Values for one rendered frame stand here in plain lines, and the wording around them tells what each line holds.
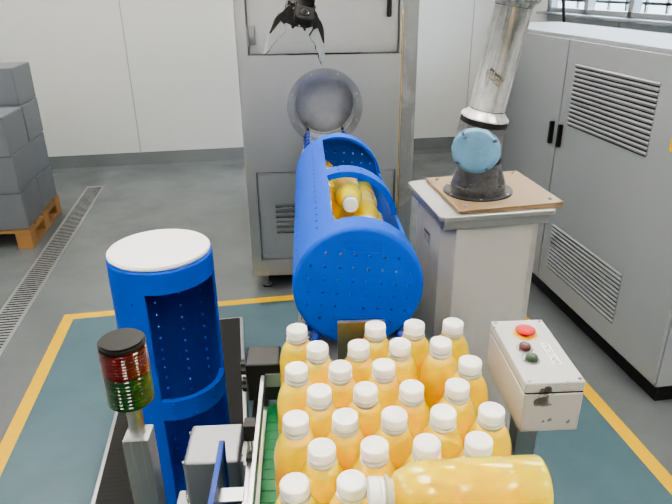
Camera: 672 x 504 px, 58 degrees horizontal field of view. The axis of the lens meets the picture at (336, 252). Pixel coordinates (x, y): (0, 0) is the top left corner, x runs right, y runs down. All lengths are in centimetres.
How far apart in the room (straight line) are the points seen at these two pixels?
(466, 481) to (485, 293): 103
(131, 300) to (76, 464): 114
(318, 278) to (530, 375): 48
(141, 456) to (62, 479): 168
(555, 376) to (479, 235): 65
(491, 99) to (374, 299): 55
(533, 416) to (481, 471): 35
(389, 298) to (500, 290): 49
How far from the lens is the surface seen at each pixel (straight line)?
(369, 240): 126
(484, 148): 150
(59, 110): 660
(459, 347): 117
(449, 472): 75
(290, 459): 94
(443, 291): 169
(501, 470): 76
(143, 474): 99
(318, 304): 132
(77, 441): 279
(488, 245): 166
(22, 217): 474
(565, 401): 109
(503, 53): 148
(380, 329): 113
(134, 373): 87
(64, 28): 647
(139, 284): 163
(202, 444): 129
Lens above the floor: 169
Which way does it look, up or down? 24 degrees down
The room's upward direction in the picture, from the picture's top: 1 degrees counter-clockwise
